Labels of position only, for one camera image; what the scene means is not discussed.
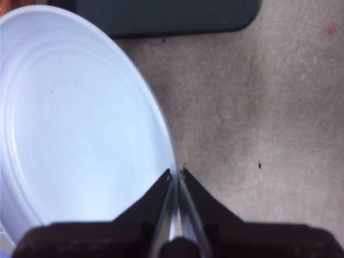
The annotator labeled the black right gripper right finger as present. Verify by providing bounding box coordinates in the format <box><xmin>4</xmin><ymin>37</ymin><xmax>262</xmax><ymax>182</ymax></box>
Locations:
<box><xmin>178</xmin><ymin>168</ymin><xmax>344</xmax><ymax>258</ymax></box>

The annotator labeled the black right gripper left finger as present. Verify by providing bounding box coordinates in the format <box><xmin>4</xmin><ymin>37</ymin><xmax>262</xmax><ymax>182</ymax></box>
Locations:
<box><xmin>12</xmin><ymin>168</ymin><xmax>178</xmax><ymax>258</ymax></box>

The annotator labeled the blue round plate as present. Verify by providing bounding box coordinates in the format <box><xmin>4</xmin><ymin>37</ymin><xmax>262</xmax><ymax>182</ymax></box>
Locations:
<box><xmin>0</xmin><ymin>4</ymin><xmax>180</xmax><ymax>249</ymax></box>

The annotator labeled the black rectangular tray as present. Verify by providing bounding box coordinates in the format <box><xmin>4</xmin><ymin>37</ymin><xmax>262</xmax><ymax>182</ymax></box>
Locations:
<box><xmin>64</xmin><ymin>0</ymin><xmax>263</xmax><ymax>40</ymax></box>

